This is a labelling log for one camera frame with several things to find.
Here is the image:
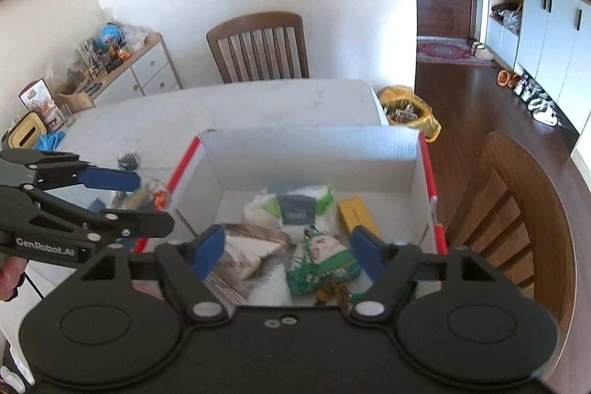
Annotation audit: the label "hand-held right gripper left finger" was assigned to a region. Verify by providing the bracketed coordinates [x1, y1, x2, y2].
[81, 225, 228, 322]

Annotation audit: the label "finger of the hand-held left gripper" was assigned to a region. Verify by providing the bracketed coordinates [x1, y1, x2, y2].
[0, 148, 142, 192]
[30, 187, 175, 239]

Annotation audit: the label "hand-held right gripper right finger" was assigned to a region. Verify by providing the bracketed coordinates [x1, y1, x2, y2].
[349, 226, 507, 322]

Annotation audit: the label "yellow small box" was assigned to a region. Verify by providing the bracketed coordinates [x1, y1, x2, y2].
[337, 196, 382, 241]

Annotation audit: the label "brown white packet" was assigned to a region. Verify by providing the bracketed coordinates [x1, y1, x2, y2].
[216, 222, 293, 280]

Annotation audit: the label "green printed white pouch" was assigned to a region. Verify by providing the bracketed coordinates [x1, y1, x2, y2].
[286, 225, 364, 296]

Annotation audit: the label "green white tissue pack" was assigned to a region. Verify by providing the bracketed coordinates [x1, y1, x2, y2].
[243, 185, 335, 236]

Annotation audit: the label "red cardboard box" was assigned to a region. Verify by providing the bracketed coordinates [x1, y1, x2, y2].
[131, 127, 448, 308]

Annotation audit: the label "person's left hand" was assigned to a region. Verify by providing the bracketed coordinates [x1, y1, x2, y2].
[0, 258, 27, 303]

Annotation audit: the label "blue rubber gloves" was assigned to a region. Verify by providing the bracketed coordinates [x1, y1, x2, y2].
[35, 130, 68, 151]

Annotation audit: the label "wooden desk organizer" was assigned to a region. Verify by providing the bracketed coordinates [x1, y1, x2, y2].
[54, 88, 97, 111]

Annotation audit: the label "yellow green tissue box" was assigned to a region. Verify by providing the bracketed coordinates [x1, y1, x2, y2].
[2, 111, 47, 150]

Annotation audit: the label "red white paper bag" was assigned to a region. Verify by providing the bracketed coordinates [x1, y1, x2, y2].
[18, 77, 66, 133]

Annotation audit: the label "white wooden sideboard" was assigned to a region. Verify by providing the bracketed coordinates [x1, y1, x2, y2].
[91, 31, 182, 107]

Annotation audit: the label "blue globe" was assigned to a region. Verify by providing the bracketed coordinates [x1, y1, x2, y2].
[94, 23, 122, 47]

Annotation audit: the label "yellow trash bag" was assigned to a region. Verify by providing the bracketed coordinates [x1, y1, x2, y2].
[378, 85, 442, 144]

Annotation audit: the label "white plastic bag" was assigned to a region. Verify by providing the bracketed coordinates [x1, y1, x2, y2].
[120, 23, 150, 52]

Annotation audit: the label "wooden curved-back chair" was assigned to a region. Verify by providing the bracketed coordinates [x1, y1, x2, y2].
[444, 131, 579, 332]

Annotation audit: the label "wooden slat-back chair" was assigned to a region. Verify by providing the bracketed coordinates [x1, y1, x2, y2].
[206, 10, 310, 84]

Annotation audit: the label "red patterned rug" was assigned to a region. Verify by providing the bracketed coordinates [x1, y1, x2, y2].
[416, 37, 498, 68]

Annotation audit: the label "row of sneakers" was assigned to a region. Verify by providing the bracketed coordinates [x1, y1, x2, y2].
[514, 73, 560, 128]

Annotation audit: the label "white slippers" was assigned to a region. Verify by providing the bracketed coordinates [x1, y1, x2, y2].
[468, 40, 494, 62]

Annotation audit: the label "crumpled translucent bag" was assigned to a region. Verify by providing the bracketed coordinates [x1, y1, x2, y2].
[490, 1, 523, 31]

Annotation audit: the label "light grey cabinet unit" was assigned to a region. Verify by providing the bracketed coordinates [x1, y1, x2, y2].
[485, 0, 591, 133]

